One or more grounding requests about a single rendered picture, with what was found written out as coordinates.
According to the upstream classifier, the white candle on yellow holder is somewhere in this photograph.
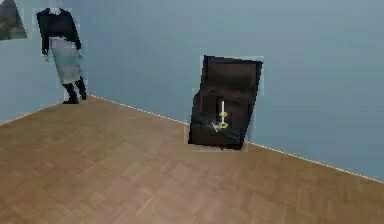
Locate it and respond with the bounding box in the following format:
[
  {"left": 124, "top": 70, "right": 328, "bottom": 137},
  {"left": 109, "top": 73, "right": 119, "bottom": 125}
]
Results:
[{"left": 217, "top": 100, "right": 230, "bottom": 130}]

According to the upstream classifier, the black and grey floor statue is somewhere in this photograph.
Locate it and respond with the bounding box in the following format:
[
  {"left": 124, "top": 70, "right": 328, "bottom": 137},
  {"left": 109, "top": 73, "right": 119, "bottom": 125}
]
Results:
[{"left": 35, "top": 7, "right": 88, "bottom": 105}]

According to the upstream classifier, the framed dark wall picture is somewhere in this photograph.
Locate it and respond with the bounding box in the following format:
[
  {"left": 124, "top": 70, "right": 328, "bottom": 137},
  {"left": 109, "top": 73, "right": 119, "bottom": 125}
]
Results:
[{"left": 0, "top": 0, "right": 28, "bottom": 42}]

